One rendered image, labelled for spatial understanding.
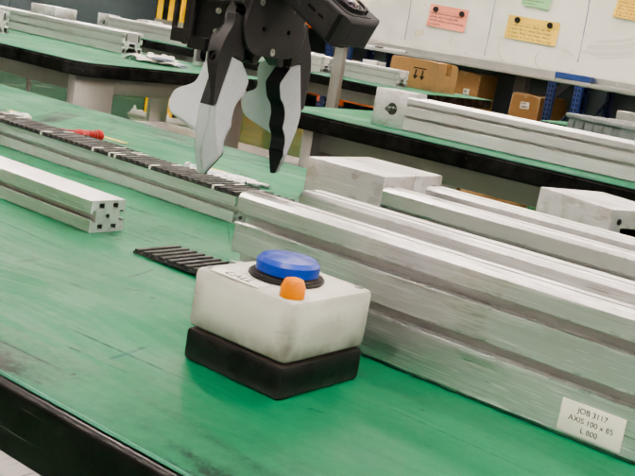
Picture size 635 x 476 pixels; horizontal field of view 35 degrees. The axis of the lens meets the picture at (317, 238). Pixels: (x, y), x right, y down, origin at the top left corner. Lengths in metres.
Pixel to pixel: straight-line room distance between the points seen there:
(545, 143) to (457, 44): 1.65
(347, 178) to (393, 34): 3.25
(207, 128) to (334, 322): 0.23
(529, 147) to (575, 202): 1.41
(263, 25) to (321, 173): 0.20
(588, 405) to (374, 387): 0.13
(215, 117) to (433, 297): 0.23
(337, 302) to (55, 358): 0.17
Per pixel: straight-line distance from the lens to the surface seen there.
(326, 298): 0.60
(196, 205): 1.10
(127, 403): 0.56
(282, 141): 0.84
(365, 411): 0.60
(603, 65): 3.74
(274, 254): 0.62
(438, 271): 0.65
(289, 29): 0.82
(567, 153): 2.39
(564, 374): 0.64
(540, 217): 0.91
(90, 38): 4.12
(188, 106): 0.80
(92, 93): 3.34
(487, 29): 3.95
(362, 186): 0.92
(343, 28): 0.74
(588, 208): 1.01
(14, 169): 1.04
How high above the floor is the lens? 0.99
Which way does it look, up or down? 12 degrees down
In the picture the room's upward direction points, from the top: 10 degrees clockwise
